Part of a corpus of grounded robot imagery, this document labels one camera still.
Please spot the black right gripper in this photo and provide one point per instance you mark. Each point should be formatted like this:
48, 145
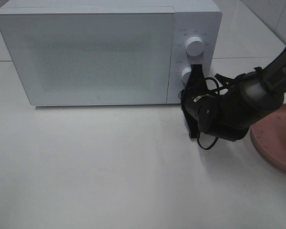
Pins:
202, 112

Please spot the pink round plate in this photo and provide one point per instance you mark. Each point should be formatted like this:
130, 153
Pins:
268, 136

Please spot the white microwave door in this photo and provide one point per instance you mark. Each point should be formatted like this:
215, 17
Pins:
85, 59

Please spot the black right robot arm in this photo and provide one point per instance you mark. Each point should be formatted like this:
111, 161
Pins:
227, 111

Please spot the lower white microwave knob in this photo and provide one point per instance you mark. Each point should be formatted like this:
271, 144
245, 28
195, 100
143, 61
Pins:
185, 74

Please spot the white microwave knob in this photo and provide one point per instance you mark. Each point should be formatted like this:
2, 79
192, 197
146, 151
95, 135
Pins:
194, 45
185, 74

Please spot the upper white microwave knob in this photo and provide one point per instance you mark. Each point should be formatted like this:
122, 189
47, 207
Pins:
194, 45

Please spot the white microwave oven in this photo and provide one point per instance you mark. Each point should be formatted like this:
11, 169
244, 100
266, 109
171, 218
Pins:
191, 17

